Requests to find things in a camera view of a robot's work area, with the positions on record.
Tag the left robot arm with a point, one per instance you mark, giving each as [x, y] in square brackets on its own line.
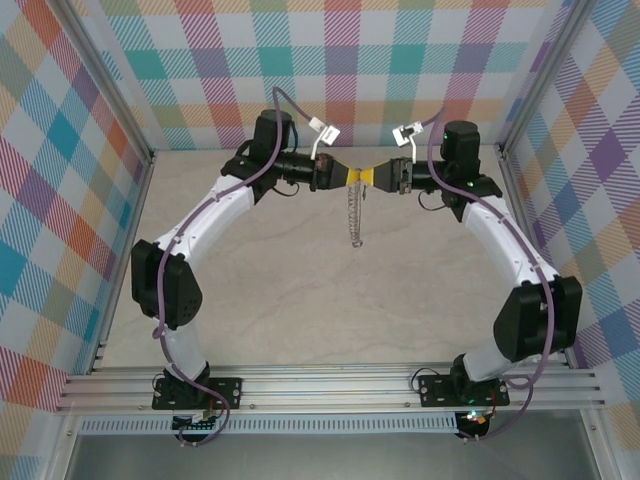
[210, 215]

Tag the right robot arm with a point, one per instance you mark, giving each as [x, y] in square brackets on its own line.
[500, 235]

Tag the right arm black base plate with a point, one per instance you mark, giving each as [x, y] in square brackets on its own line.
[435, 390]

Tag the grey metal shelf panel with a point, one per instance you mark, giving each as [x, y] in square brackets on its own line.
[325, 460]

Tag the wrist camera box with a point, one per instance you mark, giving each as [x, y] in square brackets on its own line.
[402, 135]
[327, 134]

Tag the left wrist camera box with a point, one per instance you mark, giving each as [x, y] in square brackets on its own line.
[327, 134]

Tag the aluminium side rail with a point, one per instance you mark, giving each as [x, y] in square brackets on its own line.
[526, 225]
[132, 225]

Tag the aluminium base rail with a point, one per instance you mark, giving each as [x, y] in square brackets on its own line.
[325, 385]

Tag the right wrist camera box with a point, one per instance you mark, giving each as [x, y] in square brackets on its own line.
[402, 135]

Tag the aluminium frame post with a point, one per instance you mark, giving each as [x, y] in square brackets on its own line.
[540, 80]
[100, 75]

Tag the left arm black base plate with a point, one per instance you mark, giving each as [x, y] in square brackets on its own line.
[227, 392]

